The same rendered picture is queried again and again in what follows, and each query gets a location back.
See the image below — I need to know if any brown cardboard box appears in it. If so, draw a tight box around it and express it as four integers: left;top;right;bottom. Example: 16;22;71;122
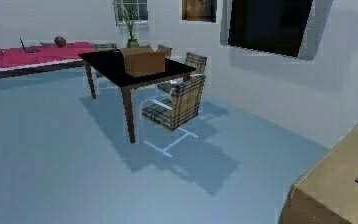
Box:
120;45;167;78

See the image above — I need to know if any red cushioned low bench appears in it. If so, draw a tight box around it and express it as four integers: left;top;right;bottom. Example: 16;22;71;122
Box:
0;41;96;96

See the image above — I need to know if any white framed window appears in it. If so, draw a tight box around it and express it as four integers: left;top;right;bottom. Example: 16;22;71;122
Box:
112;0;150;27

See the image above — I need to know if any dark red ball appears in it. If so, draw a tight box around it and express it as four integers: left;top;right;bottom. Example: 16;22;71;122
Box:
53;35;68;48

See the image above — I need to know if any green plant in vase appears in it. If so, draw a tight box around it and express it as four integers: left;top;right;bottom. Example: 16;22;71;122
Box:
121;4;140;49

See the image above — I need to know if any black wall television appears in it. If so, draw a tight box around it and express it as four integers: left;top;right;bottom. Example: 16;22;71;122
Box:
219;0;335;62

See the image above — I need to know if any black top wooden table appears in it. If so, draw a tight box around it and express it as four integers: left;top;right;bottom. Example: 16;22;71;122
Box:
77;48;197;145

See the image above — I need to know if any tan wooden table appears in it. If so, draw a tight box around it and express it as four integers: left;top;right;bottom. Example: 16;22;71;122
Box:
277;111;358;224

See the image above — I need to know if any small black laptop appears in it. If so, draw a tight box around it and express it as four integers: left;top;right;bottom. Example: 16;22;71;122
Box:
19;37;41;54

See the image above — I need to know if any brown framed picture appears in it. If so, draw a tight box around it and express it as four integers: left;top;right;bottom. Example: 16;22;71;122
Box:
179;0;219;24

